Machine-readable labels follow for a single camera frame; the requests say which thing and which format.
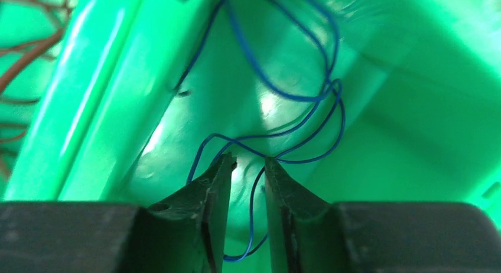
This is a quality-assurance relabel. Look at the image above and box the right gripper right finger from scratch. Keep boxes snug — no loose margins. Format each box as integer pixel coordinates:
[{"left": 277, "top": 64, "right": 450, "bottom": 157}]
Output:
[{"left": 265, "top": 157, "right": 500, "bottom": 272}]

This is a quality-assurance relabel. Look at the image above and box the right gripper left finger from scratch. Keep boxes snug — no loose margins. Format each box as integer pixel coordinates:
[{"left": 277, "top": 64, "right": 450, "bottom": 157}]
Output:
[{"left": 1, "top": 154, "right": 236, "bottom": 272}]

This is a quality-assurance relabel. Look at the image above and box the blue wire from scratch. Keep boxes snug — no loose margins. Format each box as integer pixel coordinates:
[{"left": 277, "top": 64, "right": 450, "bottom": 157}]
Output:
[{"left": 174, "top": 0, "right": 347, "bottom": 263}]

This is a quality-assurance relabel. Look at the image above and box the dark brown wire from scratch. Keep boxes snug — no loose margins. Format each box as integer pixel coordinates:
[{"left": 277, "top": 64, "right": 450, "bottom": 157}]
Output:
[{"left": 0, "top": 0, "right": 73, "bottom": 178}]

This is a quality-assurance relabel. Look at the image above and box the green six-compartment bin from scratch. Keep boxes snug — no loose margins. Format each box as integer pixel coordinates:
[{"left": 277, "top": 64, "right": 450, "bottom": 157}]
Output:
[{"left": 1, "top": 0, "right": 500, "bottom": 272}]

